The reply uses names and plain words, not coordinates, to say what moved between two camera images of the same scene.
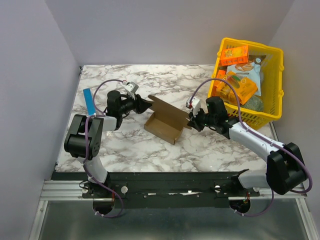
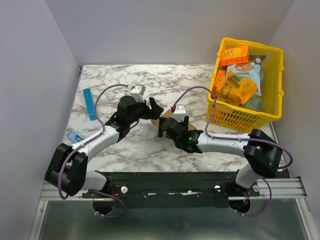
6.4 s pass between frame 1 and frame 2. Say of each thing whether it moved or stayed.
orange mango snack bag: stayed
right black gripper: moved
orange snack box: stayed
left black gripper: moved
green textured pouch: stayed
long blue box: stayed
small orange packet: stayed
